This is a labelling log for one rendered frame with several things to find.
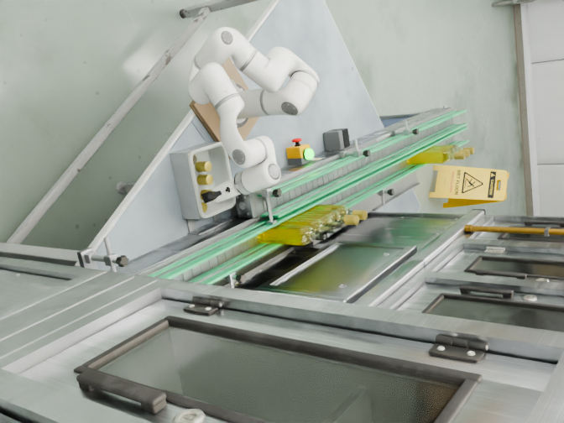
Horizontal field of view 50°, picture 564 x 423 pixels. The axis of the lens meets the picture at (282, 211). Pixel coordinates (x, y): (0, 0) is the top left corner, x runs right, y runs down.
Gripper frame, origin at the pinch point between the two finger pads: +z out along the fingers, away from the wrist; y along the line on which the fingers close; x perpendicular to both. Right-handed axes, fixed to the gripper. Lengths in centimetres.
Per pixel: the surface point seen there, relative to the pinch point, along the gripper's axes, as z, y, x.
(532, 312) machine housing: -82, 12, -59
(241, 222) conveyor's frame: 0.5, 8.0, -12.6
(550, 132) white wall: 76, 608, -100
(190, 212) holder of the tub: 5.8, -6.0, -2.6
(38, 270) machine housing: -21, -74, 2
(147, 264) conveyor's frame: 1.9, -32.3, -10.7
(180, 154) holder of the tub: 0.5, -5.3, 15.7
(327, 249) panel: -8.2, 34.7, -35.0
